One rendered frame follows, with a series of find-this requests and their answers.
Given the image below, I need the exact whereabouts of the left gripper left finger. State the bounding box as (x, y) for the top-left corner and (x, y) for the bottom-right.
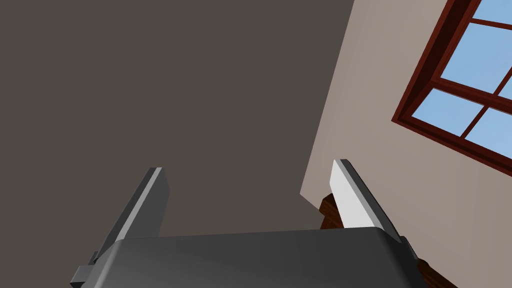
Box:
(95, 166), (171, 261)

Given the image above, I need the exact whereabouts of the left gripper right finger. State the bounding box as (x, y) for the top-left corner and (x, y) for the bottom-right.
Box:
(329, 158), (402, 244)

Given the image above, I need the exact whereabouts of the brown wooden furniture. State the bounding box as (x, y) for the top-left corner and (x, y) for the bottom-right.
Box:
(318, 193), (459, 288)

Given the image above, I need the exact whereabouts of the red-brown framed window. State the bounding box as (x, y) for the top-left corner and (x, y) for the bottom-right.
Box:
(390, 0), (512, 177)

